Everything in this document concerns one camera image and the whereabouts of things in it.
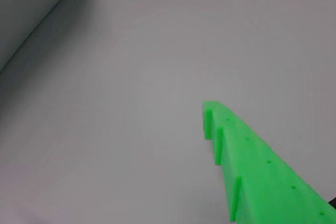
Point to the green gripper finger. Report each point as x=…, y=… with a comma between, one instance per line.
x=257, y=182

